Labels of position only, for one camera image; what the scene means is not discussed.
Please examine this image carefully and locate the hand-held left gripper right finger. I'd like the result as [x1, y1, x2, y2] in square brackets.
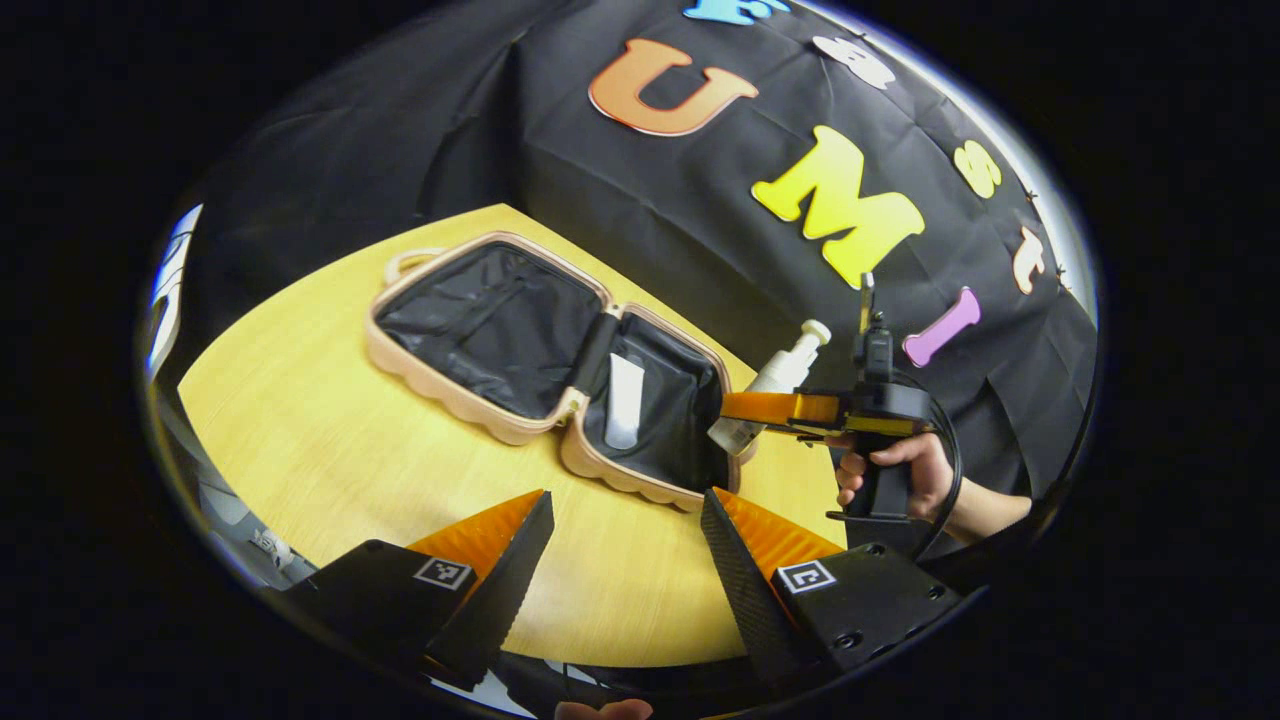
[700, 488, 966, 681]

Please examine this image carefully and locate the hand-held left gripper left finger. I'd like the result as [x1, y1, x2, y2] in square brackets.
[285, 490, 556, 691]

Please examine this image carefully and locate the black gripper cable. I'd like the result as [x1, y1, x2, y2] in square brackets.
[905, 395, 966, 561]

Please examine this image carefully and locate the beige pink suitcase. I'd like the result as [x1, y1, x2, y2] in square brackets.
[365, 230, 746, 513]

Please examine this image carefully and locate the white pump bottle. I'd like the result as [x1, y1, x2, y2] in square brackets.
[707, 320, 833, 458]

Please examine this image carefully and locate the black backdrop cloth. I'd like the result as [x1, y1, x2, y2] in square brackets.
[180, 0, 1101, 561]

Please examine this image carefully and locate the white squeeze tube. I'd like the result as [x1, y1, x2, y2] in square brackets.
[605, 353, 646, 451]

